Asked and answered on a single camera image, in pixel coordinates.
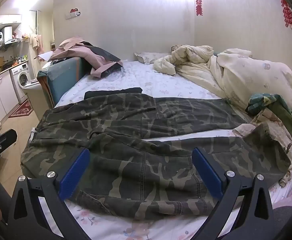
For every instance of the person's dark grey clothing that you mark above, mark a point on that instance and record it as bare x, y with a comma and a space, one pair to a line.
291, 225

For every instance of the black folded cloth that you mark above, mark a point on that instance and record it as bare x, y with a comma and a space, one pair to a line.
111, 92

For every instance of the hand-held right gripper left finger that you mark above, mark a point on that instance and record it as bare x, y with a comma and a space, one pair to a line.
73, 172

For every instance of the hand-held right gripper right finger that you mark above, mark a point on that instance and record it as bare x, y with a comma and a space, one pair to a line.
208, 172

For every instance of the white washing machine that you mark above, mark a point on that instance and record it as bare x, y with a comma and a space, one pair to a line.
20, 80

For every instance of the camouflage pants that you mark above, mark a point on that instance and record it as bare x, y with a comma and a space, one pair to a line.
136, 167

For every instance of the cream quilt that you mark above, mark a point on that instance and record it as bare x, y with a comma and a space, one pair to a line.
248, 75

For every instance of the floral pillow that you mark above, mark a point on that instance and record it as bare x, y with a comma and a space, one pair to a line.
148, 57

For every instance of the range hood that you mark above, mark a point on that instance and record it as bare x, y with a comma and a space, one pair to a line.
13, 41

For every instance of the white paper sheet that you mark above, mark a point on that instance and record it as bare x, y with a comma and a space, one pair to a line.
44, 55

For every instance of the wall shelf with red item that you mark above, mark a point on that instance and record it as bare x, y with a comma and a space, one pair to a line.
73, 13

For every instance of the red patterned rug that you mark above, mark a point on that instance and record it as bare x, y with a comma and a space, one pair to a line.
22, 110

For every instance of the hanging pink towel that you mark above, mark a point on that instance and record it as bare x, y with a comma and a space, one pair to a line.
35, 41

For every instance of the pink jacket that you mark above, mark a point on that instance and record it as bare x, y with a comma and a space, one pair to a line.
71, 48

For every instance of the white floral bedsheet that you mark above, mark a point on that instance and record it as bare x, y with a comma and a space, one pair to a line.
161, 80

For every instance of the green patterned cloth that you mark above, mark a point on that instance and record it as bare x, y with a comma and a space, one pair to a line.
281, 107

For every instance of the white side table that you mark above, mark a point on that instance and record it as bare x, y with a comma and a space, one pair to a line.
32, 92

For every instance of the white wall cabinet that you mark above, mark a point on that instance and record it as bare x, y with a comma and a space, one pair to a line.
7, 19

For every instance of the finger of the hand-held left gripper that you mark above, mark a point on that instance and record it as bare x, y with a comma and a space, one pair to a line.
4, 140

